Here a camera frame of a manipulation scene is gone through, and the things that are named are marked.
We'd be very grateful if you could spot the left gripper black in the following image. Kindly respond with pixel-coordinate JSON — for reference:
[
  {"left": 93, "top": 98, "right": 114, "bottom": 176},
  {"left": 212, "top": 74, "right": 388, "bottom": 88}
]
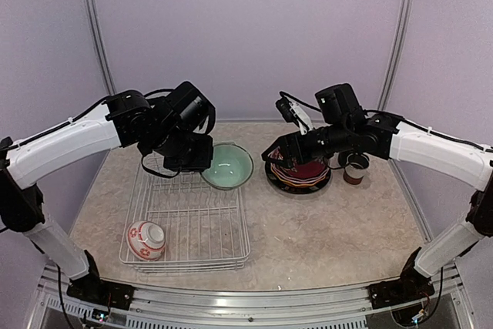
[{"left": 149, "top": 123, "right": 214, "bottom": 172}]

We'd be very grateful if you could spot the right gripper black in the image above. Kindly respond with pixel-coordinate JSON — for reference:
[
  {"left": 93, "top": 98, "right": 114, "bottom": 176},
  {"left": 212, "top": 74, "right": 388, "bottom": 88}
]
[{"left": 263, "top": 119, "right": 353, "bottom": 168}]

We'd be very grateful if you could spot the black striped rim plate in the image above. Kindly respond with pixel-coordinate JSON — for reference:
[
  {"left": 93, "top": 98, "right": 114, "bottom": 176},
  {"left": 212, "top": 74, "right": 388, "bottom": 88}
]
[{"left": 264, "top": 159, "right": 332, "bottom": 195}]

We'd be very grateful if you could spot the yellow polka dot plate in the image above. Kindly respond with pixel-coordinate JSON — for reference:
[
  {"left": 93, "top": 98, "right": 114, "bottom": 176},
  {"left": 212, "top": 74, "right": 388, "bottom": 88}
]
[{"left": 267, "top": 171, "right": 332, "bottom": 193}]

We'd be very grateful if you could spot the light pink plate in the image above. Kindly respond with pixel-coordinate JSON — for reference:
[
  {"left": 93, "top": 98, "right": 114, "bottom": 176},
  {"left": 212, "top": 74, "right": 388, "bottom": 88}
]
[{"left": 270, "top": 163, "right": 332, "bottom": 188}]

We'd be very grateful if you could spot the light green ceramic bowl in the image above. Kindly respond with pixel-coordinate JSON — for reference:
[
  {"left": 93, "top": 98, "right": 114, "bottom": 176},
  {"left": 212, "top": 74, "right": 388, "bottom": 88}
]
[{"left": 201, "top": 143, "right": 254, "bottom": 190}]

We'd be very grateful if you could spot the dark green mug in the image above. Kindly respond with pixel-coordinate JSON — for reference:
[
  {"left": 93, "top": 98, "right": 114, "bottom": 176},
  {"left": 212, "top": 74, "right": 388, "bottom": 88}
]
[{"left": 329, "top": 151, "right": 350, "bottom": 170}]

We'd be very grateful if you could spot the brown cup white base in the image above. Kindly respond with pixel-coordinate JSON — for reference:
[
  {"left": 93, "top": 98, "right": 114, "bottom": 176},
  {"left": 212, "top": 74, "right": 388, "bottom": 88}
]
[{"left": 343, "top": 153, "right": 370, "bottom": 185}]

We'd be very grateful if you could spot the red patterned white bowl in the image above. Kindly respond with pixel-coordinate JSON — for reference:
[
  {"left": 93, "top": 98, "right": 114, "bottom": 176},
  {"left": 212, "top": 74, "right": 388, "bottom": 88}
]
[{"left": 126, "top": 220, "right": 166, "bottom": 262}]

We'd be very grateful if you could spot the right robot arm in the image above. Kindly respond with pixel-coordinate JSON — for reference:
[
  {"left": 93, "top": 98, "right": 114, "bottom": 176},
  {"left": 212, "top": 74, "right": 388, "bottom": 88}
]
[{"left": 262, "top": 83, "right": 492, "bottom": 301}]

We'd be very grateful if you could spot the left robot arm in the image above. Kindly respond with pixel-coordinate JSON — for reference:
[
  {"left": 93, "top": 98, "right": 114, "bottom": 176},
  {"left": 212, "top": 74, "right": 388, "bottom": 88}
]
[{"left": 1, "top": 82, "right": 216, "bottom": 302}]

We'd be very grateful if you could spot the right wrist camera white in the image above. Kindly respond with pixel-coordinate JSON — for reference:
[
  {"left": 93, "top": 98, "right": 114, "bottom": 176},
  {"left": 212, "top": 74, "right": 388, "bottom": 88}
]
[{"left": 275, "top": 92, "right": 314, "bottom": 135}]

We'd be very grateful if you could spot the white wire dish rack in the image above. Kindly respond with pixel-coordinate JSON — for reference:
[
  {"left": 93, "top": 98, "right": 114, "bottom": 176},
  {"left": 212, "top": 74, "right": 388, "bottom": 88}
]
[{"left": 119, "top": 154, "right": 250, "bottom": 273}]

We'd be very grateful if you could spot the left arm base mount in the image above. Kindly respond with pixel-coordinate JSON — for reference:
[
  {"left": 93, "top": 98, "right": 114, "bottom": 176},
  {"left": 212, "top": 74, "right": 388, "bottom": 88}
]
[{"left": 67, "top": 276, "right": 136, "bottom": 311}]

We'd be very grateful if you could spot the right aluminium corner post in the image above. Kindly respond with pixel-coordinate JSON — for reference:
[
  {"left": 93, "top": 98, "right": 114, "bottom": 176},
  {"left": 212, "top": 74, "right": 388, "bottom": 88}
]
[{"left": 377, "top": 0, "right": 413, "bottom": 110}]

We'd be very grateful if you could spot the aluminium corner post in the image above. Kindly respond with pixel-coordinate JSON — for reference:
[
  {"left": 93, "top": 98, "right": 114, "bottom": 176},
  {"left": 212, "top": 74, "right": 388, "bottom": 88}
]
[
  {"left": 83, "top": 0, "right": 116, "bottom": 95},
  {"left": 377, "top": 0, "right": 413, "bottom": 110}
]

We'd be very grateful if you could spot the aluminium front rail frame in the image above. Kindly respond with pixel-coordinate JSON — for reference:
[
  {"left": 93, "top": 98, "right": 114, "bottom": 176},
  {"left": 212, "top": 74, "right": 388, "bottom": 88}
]
[{"left": 26, "top": 263, "right": 477, "bottom": 329}]

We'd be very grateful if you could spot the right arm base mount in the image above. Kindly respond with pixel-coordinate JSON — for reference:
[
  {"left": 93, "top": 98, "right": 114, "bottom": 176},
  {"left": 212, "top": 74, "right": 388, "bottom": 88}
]
[{"left": 367, "top": 278, "right": 435, "bottom": 310}]

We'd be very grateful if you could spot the left aluminium corner post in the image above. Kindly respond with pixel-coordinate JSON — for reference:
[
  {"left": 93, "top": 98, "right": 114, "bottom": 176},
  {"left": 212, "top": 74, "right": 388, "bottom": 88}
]
[{"left": 83, "top": 0, "right": 116, "bottom": 95}]

